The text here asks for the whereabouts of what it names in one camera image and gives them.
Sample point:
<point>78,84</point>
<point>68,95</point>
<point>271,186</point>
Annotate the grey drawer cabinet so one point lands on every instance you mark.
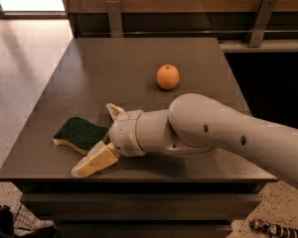
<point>156,196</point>

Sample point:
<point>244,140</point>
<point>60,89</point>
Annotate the orange fruit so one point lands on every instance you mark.
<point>168,76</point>

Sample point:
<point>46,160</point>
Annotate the metal rail bracket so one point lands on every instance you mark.
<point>255,36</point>
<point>114,18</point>

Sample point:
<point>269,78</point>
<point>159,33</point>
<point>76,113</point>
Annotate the green and yellow sponge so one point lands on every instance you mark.
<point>80,135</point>

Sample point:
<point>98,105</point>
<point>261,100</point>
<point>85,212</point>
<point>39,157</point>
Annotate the black bag on floor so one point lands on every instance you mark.
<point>7,228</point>

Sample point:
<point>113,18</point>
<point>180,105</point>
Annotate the left metal rail bracket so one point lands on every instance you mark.
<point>114,18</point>

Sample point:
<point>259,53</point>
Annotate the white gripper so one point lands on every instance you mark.
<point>123,133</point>

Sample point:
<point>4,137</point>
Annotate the black and silver cylinder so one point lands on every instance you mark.
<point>273,230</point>

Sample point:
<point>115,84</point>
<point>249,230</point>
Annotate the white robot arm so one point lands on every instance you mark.
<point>195,124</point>

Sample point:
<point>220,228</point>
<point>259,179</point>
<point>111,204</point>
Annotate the right metal rail bracket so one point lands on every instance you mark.
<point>255,36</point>

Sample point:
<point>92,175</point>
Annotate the horizontal metal rail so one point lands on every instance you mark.
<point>282,34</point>

